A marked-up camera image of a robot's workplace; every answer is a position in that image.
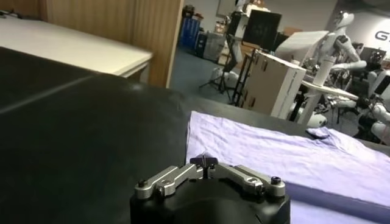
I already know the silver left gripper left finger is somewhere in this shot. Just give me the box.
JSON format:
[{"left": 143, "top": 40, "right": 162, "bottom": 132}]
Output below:
[{"left": 134, "top": 154, "right": 211, "bottom": 200}]

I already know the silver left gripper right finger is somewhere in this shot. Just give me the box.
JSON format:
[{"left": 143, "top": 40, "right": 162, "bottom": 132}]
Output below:
[{"left": 208, "top": 156, "right": 287, "bottom": 198}]

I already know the lavender t-shirt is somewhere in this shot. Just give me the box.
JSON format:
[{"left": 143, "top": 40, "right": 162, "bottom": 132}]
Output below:
[{"left": 185, "top": 110, "right": 390, "bottom": 224}]

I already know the white rounded robot base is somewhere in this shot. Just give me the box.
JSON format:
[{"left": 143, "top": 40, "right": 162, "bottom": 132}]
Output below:
[{"left": 211, "top": 66, "right": 240, "bottom": 88}]

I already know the large black table cover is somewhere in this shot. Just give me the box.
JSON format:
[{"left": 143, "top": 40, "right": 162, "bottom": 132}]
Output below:
[{"left": 0, "top": 72, "right": 390, "bottom": 224}]

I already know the tall cardboard box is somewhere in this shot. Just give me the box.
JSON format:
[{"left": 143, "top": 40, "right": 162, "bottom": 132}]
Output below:
[{"left": 239, "top": 48, "right": 307, "bottom": 120}]

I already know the black tripod stand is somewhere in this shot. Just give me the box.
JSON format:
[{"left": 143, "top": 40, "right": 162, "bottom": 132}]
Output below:
[{"left": 199, "top": 33, "right": 242, "bottom": 102}]

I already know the white height-adjustable desk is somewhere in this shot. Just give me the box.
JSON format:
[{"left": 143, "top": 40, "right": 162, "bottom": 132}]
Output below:
[{"left": 296, "top": 80, "right": 361, "bottom": 126}]

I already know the white curved panel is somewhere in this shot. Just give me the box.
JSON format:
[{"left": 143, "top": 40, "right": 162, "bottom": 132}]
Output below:
[{"left": 274, "top": 30, "right": 330, "bottom": 63}]

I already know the wooden folding screen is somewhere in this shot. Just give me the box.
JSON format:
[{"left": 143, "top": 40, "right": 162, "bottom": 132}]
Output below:
[{"left": 0, "top": 0, "right": 185, "bottom": 89}]

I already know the white rectangular table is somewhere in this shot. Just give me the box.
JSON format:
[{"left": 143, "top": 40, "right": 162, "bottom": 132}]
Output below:
[{"left": 0, "top": 14, "right": 154, "bottom": 79}]

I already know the narrow black table cover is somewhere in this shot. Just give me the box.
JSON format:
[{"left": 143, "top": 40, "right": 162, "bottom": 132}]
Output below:
[{"left": 0, "top": 46, "right": 101, "bottom": 114}]

